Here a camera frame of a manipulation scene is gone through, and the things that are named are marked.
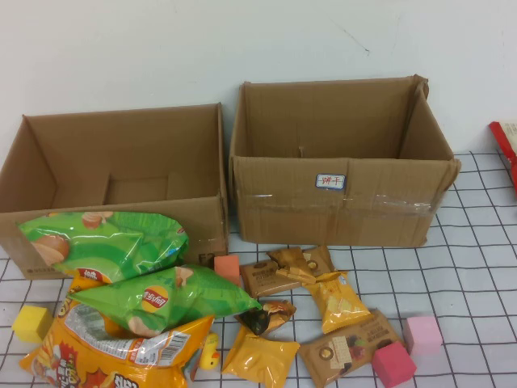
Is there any small tan snack packet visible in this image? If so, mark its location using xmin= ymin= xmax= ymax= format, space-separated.
xmin=266 ymin=247 xmax=318 ymax=286

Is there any dark brown gold snack packet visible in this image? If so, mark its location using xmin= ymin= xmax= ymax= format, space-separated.
xmin=234 ymin=298 xmax=298 ymax=337

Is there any large green Lay's chip bag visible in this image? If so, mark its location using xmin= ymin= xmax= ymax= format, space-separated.
xmin=15 ymin=210 xmax=190 ymax=286

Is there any plain yellow snack packet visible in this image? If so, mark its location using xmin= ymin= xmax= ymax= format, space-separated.
xmin=221 ymin=325 xmax=301 ymax=377

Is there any red snack packet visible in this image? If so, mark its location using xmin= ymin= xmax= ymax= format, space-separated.
xmin=488 ymin=120 xmax=517 ymax=191

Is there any tall taped cardboard box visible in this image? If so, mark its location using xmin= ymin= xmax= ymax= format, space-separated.
xmin=228 ymin=74 xmax=462 ymax=247

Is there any white label on taped box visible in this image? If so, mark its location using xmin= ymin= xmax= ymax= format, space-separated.
xmin=314 ymin=172 xmax=347 ymax=190

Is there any orange foam block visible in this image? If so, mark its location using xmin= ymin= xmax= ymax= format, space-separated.
xmin=212 ymin=255 xmax=242 ymax=289

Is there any brown biscuit packet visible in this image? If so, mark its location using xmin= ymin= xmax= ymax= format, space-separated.
xmin=297 ymin=309 xmax=405 ymax=387
xmin=238 ymin=245 xmax=336 ymax=301

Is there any small green Lay's chip bag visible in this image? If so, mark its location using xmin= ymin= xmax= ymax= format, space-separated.
xmin=69 ymin=264 xmax=263 ymax=339

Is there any yellow cracker packet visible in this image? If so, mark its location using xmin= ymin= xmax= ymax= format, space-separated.
xmin=302 ymin=270 xmax=372 ymax=335

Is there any clear packing tape strip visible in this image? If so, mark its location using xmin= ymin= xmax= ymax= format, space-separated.
xmin=237 ymin=192 xmax=435 ymax=221

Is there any low wide cardboard box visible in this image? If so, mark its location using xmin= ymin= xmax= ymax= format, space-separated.
xmin=0 ymin=101 xmax=230 ymax=280

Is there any yellow rubber duck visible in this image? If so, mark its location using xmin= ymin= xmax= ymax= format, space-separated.
xmin=200 ymin=331 xmax=222 ymax=371

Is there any dark pink foam cube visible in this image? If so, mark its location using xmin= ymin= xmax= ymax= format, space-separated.
xmin=371 ymin=340 xmax=418 ymax=379

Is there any light pink foam cube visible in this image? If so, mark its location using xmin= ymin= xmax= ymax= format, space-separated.
xmin=403 ymin=315 xmax=443 ymax=356

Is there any white grid tablecloth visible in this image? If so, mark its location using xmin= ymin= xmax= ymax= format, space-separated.
xmin=0 ymin=150 xmax=517 ymax=388

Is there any orange chip bag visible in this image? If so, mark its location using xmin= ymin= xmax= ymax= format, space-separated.
xmin=19 ymin=278 xmax=217 ymax=388

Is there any yellow foam cube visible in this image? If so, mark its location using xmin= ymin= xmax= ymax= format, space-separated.
xmin=11 ymin=305 xmax=54 ymax=344

